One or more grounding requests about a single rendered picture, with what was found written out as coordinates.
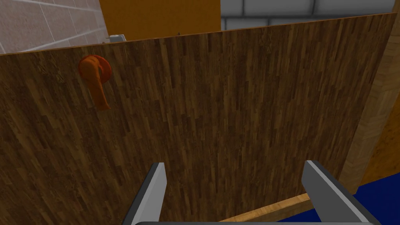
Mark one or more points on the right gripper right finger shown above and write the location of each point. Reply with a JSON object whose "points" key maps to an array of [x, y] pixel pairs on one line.
{"points": [[331, 197]]}

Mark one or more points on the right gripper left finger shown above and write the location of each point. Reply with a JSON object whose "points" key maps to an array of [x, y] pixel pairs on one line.
{"points": [[153, 197]]}

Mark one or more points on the dark brown wooden door leaf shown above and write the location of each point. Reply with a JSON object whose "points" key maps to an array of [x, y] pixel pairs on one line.
{"points": [[218, 109]]}

